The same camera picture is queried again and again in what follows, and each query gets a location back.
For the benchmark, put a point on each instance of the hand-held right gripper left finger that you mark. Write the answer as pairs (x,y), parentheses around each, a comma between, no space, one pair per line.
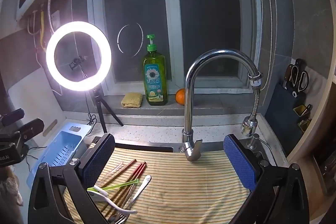
(97,161)

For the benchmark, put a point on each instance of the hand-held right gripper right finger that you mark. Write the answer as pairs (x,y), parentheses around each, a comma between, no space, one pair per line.
(240,161)

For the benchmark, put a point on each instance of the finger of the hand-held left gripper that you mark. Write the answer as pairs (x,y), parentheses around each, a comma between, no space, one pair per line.
(29,129)
(13,116)

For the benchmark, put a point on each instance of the clear plastic spoon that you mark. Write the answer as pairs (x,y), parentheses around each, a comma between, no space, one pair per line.
(116,168)

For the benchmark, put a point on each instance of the green plastic spoon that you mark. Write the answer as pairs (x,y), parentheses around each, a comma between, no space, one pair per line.
(118,185)

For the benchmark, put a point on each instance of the blue drain basket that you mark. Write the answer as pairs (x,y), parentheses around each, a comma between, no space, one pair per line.
(63,145)

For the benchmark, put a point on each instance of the white plastic spoon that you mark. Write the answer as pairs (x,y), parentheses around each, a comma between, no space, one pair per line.
(113,203)

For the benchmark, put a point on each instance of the metal sink knob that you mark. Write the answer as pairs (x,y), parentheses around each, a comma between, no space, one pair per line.
(253,141)

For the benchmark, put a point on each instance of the white cutting board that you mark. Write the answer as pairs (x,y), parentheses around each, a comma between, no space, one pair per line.
(31,98)

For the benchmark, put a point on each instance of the flexible metal faucet sprayer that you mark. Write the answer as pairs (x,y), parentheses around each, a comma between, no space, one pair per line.
(248,125)

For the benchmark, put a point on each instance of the steel sink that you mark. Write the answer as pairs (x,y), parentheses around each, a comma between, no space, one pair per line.
(144,146)

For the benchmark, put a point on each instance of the striped yellow cloth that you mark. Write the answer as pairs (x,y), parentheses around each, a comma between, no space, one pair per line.
(183,187)

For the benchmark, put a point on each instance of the dark blue cutting board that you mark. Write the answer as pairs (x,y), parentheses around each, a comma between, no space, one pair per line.
(281,113)

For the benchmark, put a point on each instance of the yellow sponge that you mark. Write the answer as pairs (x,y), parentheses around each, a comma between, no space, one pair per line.
(131,100)

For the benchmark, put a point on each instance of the chrome faucet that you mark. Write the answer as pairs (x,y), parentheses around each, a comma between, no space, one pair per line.
(188,108)

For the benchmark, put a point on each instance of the orange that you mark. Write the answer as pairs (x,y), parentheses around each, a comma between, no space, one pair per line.
(180,96)

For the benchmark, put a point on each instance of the green dish soap bottle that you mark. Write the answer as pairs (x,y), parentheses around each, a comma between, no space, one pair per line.
(155,77)

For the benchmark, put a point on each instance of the white window frame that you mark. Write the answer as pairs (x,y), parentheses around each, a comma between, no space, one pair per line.
(170,16)

